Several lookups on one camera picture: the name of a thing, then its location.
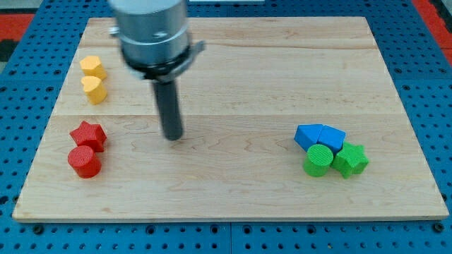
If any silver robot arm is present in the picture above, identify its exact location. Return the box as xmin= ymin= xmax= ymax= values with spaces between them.
xmin=107 ymin=0 xmax=206 ymax=140

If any green circle block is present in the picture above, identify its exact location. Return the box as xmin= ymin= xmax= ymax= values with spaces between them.
xmin=303 ymin=144 xmax=333 ymax=177

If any blue cube block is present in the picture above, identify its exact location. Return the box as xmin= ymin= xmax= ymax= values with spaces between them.
xmin=317 ymin=125 xmax=346 ymax=155

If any yellow hexagon block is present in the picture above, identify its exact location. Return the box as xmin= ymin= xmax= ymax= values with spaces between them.
xmin=79 ymin=56 xmax=107 ymax=80

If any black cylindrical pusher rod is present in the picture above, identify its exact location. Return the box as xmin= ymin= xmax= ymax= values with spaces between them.
xmin=153 ymin=80 xmax=183 ymax=140

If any green star block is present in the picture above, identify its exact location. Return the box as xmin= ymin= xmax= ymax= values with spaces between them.
xmin=331 ymin=142 xmax=369 ymax=179

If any red circle block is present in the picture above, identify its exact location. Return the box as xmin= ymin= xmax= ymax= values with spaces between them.
xmin=68 ymin=145 xmax=102 ymax=179

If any yellow heart block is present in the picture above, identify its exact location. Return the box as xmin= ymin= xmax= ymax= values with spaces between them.
xmin=81 ymin=76 xmax=107 ymax=104

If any light wooden board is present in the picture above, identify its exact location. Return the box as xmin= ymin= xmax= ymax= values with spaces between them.
xmin=13 ymin=17 xmax=449 ymax=223

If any red star block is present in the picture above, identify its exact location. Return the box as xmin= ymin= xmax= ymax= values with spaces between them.
xmin=69 ymin=121 xmax=107 ymax=152

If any blue triangle block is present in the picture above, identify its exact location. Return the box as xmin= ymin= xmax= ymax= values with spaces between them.
xmin=294 ymin=124 xmax=323 ymax=152

